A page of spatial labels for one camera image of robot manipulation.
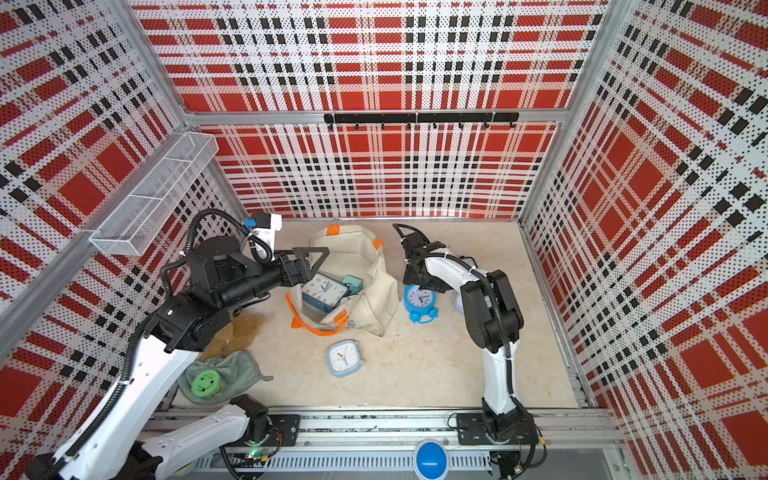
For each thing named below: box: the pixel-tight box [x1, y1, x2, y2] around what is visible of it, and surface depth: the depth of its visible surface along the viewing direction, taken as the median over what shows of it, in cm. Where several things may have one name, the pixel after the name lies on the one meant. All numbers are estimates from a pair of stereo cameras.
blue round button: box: [413, 439, 449, 480], surface depth 70 cm
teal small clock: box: [342, 274, 363, 295], surface depth 98 cm
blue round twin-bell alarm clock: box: [403, 284, 439, 324], surface depth 97 cm
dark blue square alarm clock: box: [302, 274, 347, 313], surface depth 97 cm
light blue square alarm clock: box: [327, 340, 362, 378], surface depth 86 cm
